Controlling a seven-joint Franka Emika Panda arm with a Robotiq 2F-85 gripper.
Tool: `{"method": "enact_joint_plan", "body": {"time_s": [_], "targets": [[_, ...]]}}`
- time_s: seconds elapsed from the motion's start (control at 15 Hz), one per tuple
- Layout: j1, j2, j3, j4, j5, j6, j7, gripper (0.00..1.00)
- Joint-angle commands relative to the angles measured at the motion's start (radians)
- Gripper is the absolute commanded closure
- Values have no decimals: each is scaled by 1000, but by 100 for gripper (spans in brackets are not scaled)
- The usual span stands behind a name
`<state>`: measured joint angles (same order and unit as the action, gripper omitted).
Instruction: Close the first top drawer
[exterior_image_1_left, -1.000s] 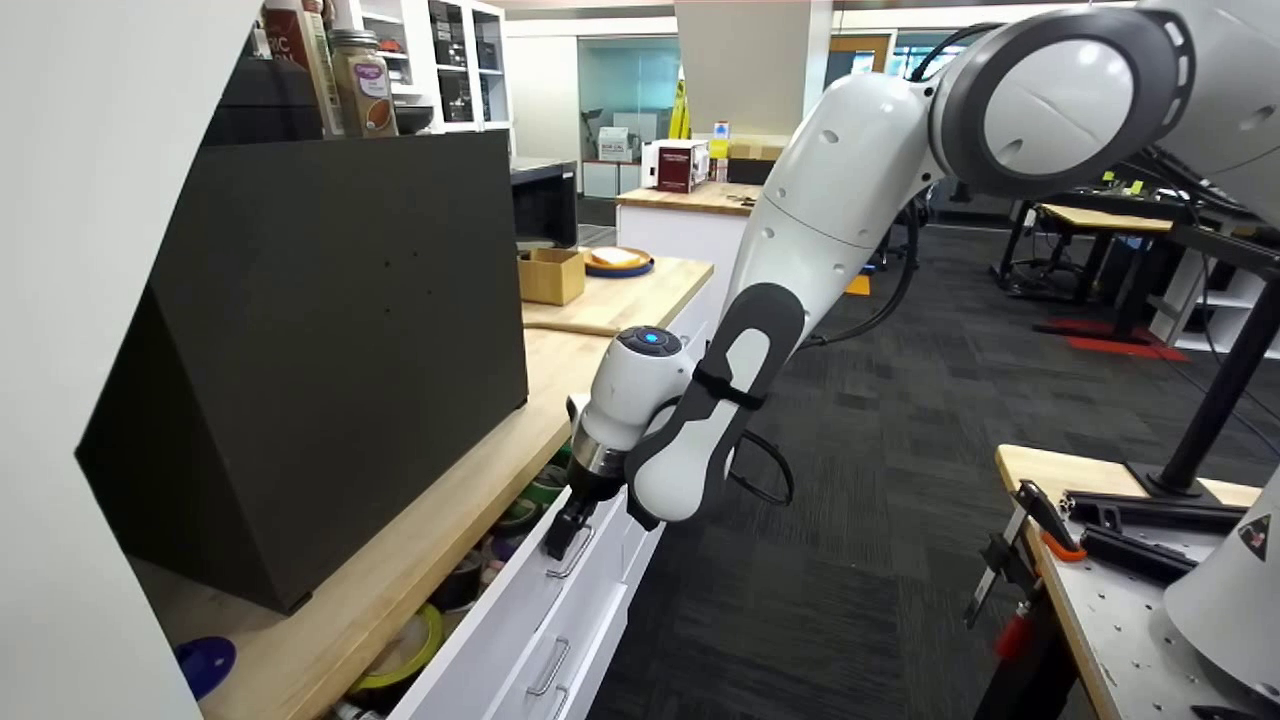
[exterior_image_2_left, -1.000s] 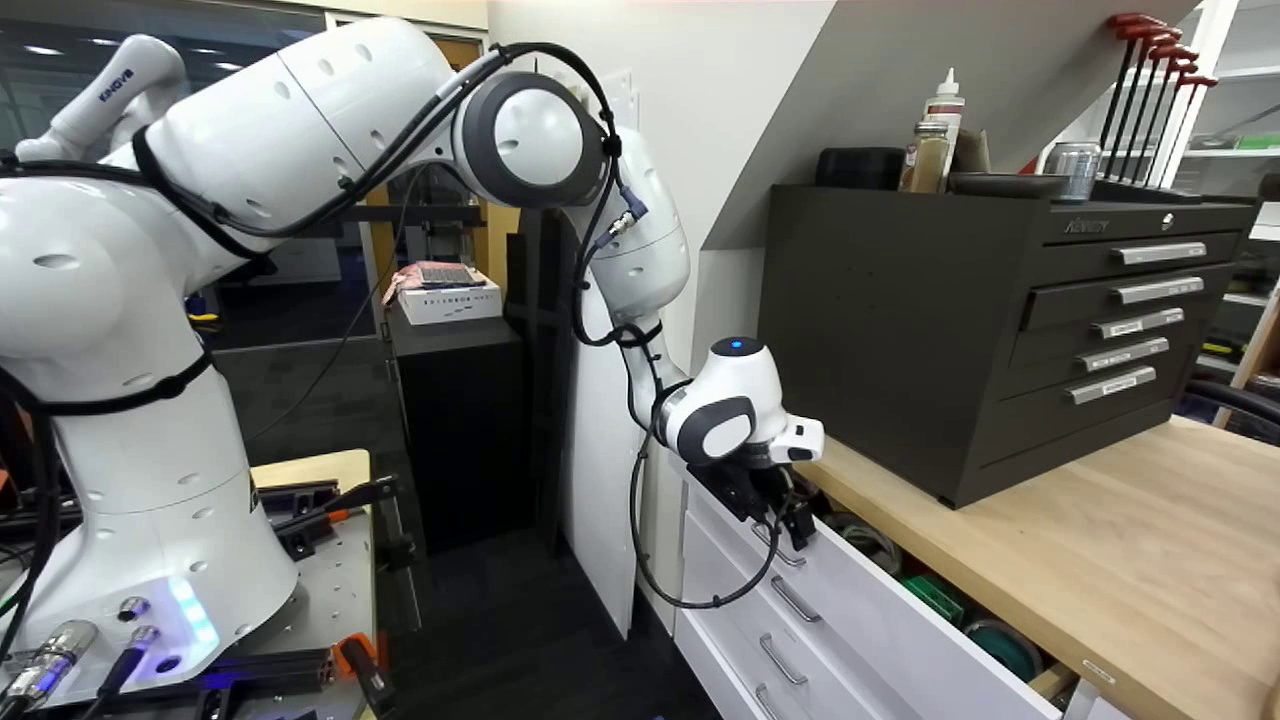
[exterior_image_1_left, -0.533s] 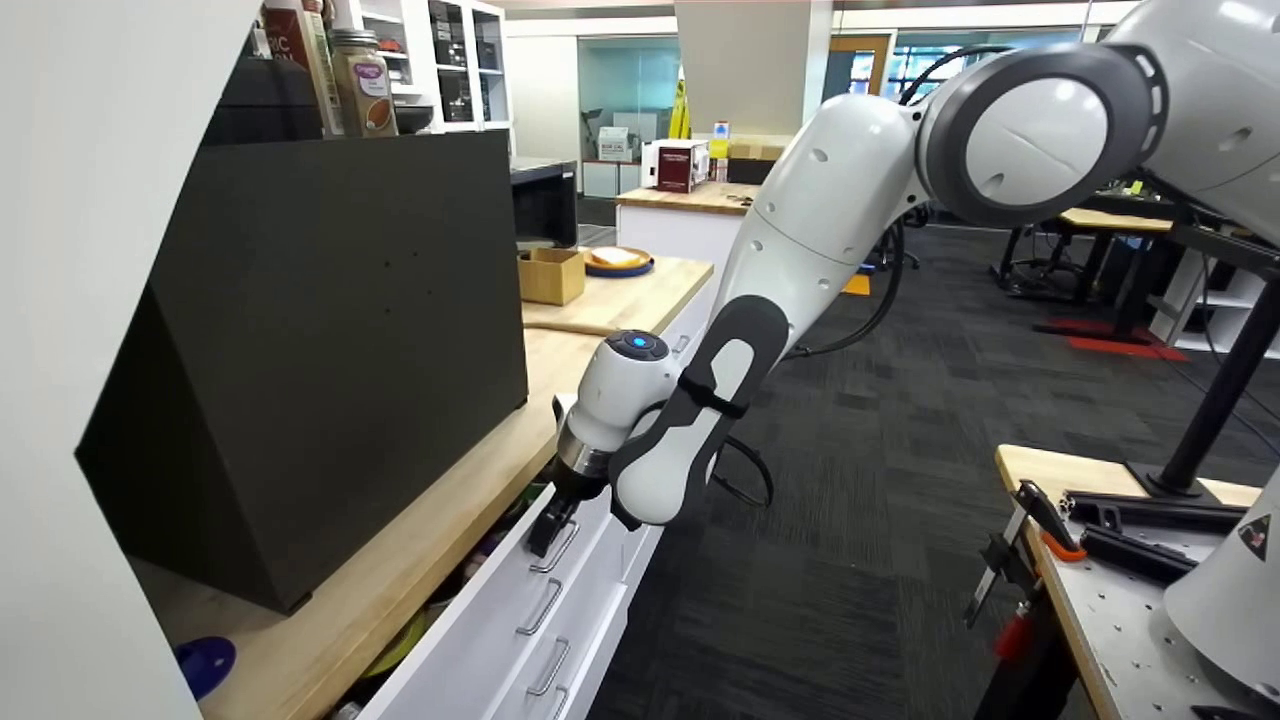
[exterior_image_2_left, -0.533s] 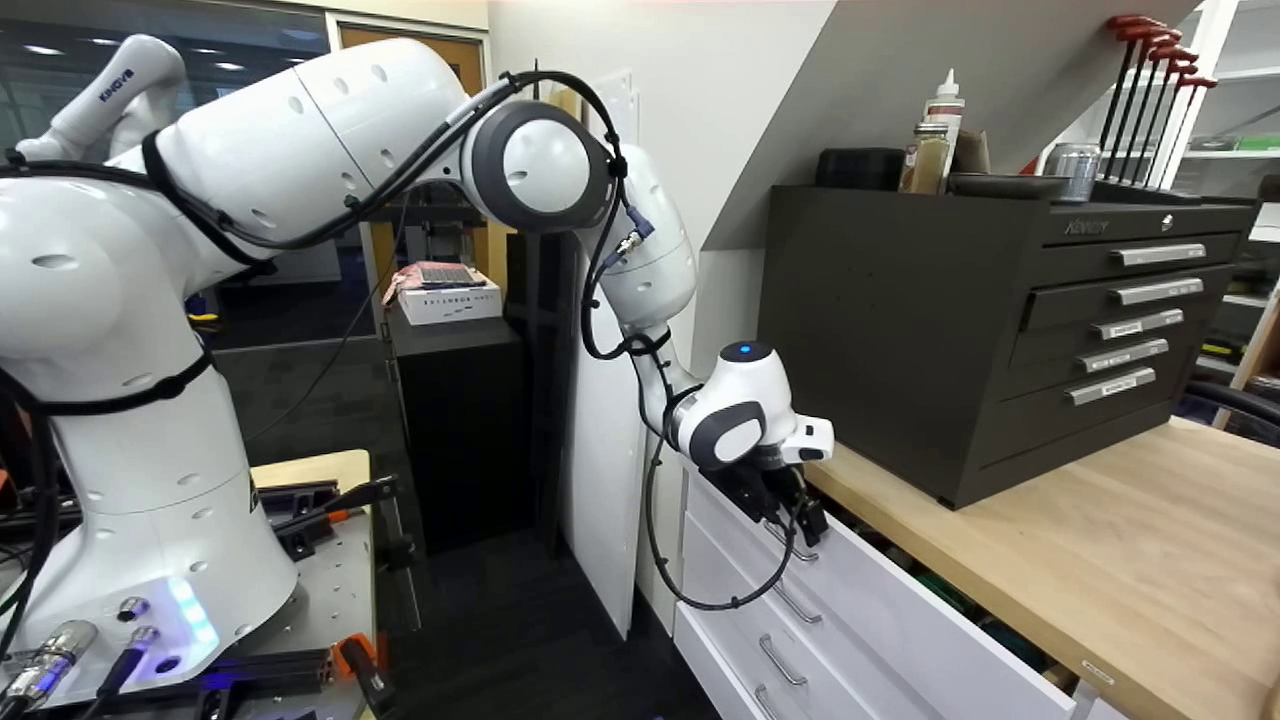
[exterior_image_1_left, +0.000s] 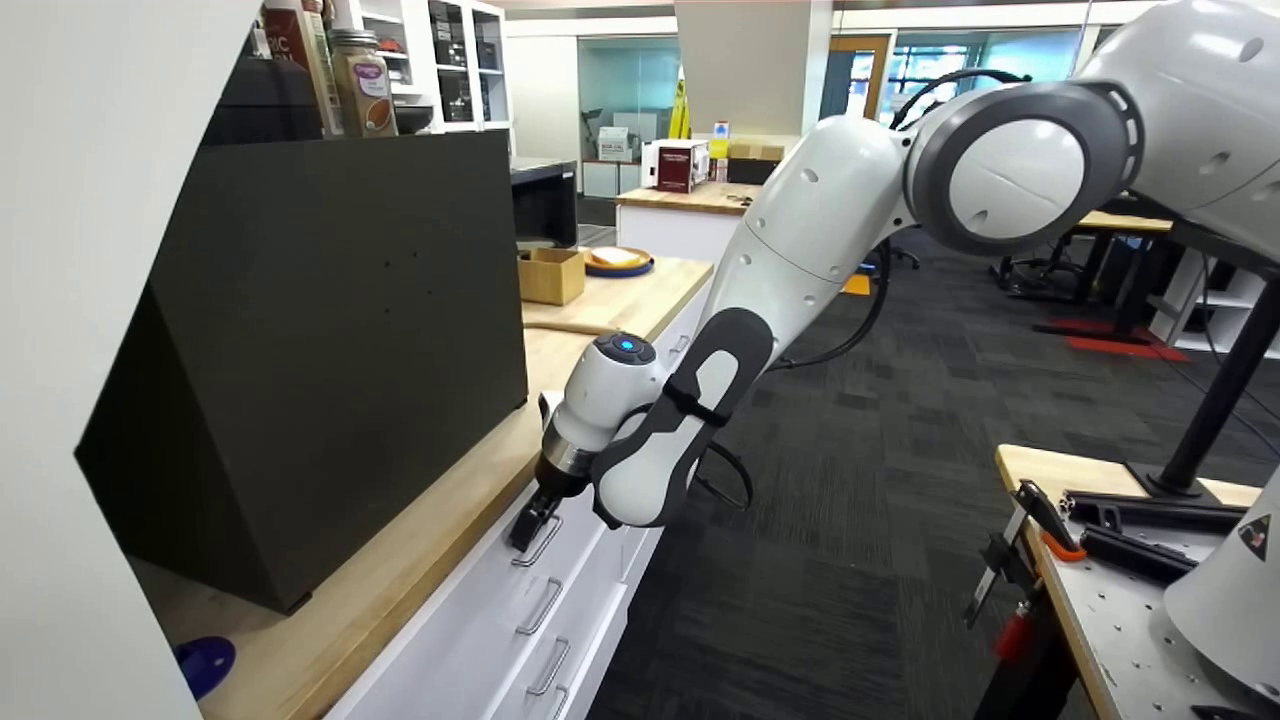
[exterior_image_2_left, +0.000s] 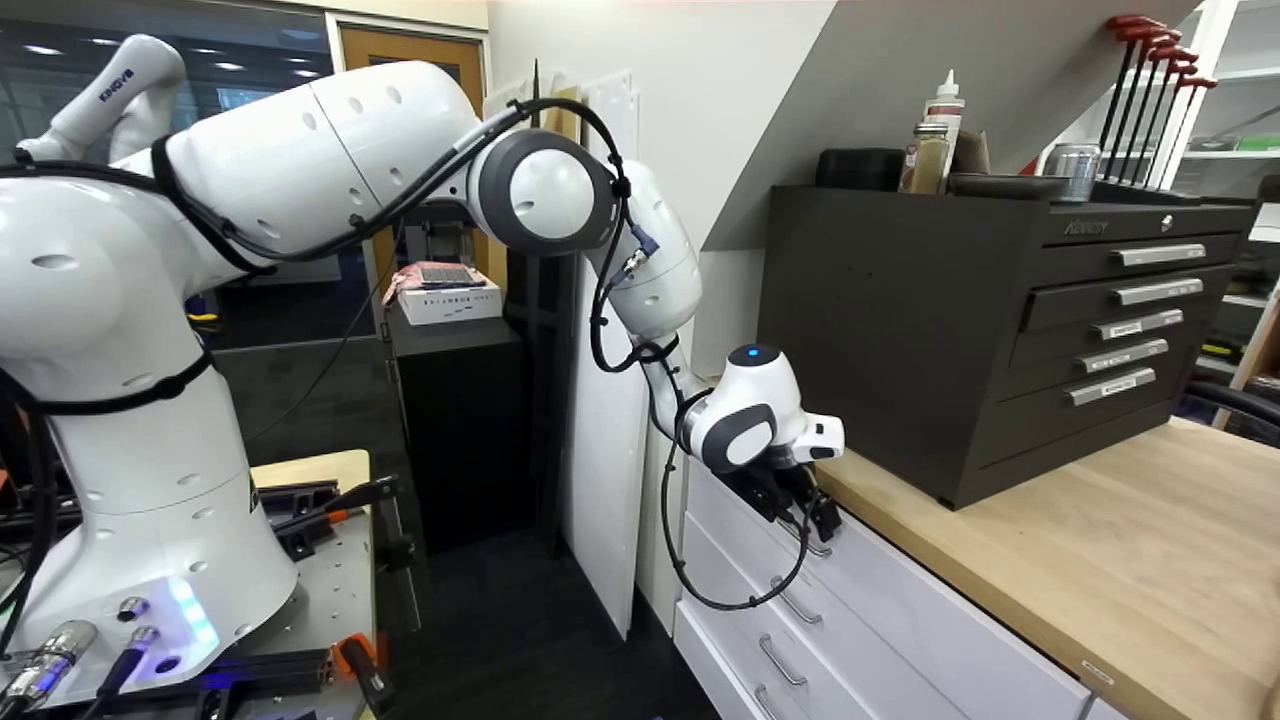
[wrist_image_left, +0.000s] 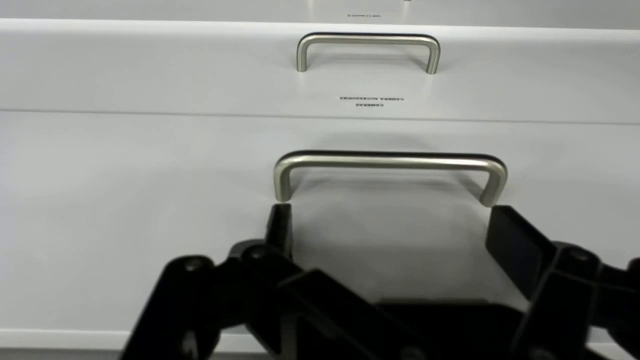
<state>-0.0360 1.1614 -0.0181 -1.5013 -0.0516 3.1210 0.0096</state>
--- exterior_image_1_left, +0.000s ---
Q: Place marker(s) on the blue round lid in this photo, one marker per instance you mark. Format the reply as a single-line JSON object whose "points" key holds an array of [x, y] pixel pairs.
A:
{"points": [[202, 666]]}

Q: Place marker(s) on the black block on chest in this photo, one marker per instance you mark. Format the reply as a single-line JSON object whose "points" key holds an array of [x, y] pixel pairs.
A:
{"points": [[255, 106]]}

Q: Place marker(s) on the red floor mat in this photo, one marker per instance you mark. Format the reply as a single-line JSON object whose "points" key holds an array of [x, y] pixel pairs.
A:
{"points": [[1111, 344]]}

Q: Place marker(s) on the yellow bottle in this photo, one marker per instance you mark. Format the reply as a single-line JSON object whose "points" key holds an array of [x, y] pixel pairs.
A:
{"points": [[681, 115]]}

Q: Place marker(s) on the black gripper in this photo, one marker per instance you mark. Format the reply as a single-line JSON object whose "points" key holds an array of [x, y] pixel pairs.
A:
{"points": [[550, 487]]}

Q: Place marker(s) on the black table clamp bar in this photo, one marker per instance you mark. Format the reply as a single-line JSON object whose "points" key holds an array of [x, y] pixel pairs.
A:
{"points": [[1155, 514]]}

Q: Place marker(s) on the white deep cabinet drawer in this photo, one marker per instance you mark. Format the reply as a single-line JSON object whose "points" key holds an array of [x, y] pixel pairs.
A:
{"points": [[587, 642]]}

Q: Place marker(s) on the cardboard box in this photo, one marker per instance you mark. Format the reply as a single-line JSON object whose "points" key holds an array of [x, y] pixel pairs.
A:
{"points": [[550, 274]]}

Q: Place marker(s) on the red and white box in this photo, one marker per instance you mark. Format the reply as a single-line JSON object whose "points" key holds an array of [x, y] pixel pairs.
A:
{"points": [[677, 167]]}

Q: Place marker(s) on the black appliance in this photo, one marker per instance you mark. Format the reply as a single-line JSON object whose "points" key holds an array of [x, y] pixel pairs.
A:
{"points": [[545, 203]]}

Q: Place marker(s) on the short black clamp bar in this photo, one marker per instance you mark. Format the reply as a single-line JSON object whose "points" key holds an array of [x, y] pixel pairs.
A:
{"points": [[1134, 554]]}

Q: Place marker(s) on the black case on table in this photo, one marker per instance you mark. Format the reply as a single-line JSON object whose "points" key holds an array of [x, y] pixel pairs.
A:
{"points": [[753, 161]]}

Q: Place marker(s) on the white side cabinet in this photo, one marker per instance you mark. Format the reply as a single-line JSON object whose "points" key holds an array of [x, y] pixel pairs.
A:
{"points": [[1202, 305]]}

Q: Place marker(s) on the white shelf unit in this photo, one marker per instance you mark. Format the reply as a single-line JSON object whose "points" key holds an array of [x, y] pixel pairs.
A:
{"points": [[452, 60]]}

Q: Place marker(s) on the white drawer cabinet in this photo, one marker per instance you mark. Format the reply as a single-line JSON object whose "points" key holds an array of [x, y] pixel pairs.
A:
{"points": [[507, 663]]}

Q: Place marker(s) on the wood-topped black desk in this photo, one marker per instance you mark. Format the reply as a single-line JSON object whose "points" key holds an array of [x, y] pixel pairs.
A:
{"points": [[1104, 244]]}

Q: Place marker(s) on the black and orange clamp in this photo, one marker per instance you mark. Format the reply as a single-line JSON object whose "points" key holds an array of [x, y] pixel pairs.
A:
{"points": [[1048, 514]]}

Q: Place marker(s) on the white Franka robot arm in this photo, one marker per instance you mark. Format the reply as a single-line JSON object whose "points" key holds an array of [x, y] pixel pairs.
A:
{"points": [[800, 225]]}

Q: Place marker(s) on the wooden plate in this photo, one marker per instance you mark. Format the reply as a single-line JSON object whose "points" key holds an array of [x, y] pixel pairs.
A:
{"points": [[616, 262]]}

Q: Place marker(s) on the black metal tool chest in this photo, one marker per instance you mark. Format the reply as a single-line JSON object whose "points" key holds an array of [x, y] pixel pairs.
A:
{"points": [[334, 360]]}

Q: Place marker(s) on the black stand pole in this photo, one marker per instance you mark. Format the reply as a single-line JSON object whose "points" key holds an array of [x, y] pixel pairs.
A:
{"points": [[1222, 393]]}

